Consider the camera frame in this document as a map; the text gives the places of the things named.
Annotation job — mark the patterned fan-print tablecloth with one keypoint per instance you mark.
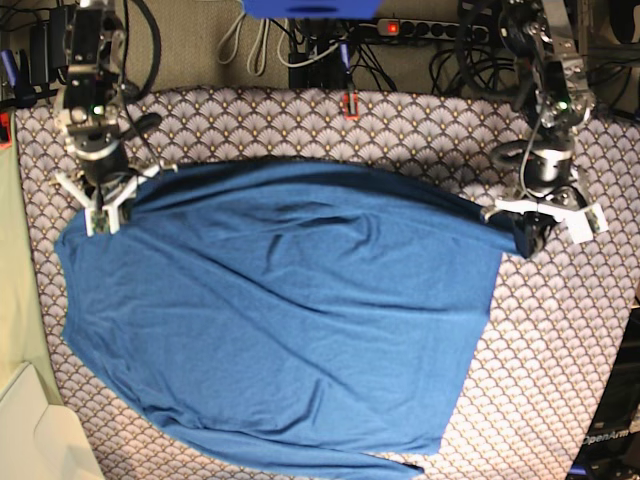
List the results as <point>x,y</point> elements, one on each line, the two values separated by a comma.
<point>556,323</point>

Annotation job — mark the black power strip red switch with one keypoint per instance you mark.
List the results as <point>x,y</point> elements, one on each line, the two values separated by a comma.
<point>416,29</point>

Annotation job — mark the blue box overhead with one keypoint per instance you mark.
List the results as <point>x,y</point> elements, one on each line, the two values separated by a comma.
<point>331,9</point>

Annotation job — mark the white plastic bin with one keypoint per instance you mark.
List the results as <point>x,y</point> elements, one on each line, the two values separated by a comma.
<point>40,440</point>

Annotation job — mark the blue-handled clamp left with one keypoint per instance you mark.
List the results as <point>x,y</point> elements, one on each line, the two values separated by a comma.
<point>24,95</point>

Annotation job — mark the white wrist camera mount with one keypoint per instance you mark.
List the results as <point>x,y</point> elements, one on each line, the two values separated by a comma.
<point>582,224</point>
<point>105,209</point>

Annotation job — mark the red and grey clamp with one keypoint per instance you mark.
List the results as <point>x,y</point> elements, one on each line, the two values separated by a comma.
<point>350,104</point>

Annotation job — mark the black OpenArm base box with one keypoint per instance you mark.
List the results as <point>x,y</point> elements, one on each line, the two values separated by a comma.
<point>610,449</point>

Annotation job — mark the blue T-shirt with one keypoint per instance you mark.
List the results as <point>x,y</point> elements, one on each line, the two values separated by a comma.
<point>301,318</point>

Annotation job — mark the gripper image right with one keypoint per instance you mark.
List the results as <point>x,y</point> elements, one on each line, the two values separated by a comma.
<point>546,173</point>

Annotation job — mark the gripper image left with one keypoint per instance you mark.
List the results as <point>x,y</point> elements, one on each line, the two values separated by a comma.
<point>104,166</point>

